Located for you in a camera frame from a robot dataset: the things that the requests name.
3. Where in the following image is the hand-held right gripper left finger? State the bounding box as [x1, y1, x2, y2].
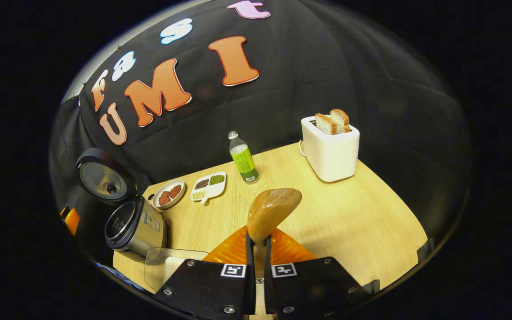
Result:
[155, 225, 257, 320]

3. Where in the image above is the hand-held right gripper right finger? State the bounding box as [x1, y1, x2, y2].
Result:
[263, 227, 371, 319]

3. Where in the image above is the dark lidded silver rice cooker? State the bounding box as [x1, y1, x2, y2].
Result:
[76, 148, 168, 263]

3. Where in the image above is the wooden spoon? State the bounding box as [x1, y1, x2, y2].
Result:
[247, 188, 303, 281]

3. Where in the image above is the clear plastic container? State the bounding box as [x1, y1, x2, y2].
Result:
[144, 248, 210, 293]

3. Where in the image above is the round plate of red meat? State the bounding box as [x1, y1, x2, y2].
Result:
[152, 179, 186, 210]

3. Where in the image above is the white divided dish of beans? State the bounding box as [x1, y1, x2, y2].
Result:
[190, 172, 227, 205]

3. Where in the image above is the green label drink bottle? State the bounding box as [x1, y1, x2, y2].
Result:
[228, 131, 260, 184]

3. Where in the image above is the white toaster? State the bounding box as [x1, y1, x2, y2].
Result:
[300, 115, 360, 183]

